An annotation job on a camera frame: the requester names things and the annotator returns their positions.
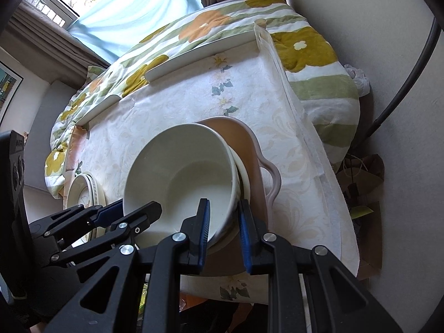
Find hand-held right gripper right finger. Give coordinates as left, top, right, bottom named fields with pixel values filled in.
left=238, top=199, right=405, bottom=333

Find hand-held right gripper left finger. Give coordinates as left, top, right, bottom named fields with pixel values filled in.
left=43, top=198, right=212, bottom=333

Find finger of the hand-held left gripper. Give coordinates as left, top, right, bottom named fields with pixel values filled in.
left=29, top=199, right=125, bottom=247
left=50, top=201, right=163, bottom=266

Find white ribbed bowl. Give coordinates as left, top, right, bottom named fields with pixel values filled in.
left=123, top=123, right=243, bottom=250

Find beige plastic tray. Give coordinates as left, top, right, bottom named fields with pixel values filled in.
left=196, top=116, right=282, bottom=274

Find stack of white plates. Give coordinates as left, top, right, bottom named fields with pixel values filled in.
left=81, top=170, right=109, bottom=247

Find floral print plate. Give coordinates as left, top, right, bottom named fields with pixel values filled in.
left=66, top=173, right=98, bottom=216

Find grey padded headboard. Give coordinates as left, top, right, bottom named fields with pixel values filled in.
left=24, top=81, right=84, bottom=195

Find white rectangular plate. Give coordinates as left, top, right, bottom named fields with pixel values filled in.
left=80, top=94, right=120, bottom=126

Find table with floral tablecloth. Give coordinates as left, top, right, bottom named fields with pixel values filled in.
left=71, top=21, right=359, bottom=302

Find green paper slip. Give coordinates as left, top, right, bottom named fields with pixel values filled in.
left=350, top=206, right=373, bottom=220

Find brown paper bag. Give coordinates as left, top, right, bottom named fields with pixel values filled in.
left=335, top=153, right=385, bottom=278

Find green striped floral blanket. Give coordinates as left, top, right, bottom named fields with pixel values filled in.
left=44, top=0, right=361, bottom=200

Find light blue curtain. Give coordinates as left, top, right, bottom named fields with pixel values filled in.
left=67, top=0, right=205, bottom=65

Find white plastic bag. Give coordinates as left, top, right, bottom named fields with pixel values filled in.
left=343, top=63, right=370, bottom=96

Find framed wall picture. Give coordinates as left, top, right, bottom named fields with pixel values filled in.
left=0, top=60, right=25, bottom=125

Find black cable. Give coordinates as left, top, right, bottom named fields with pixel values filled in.
left=369, top=17, right=441, bottom=139

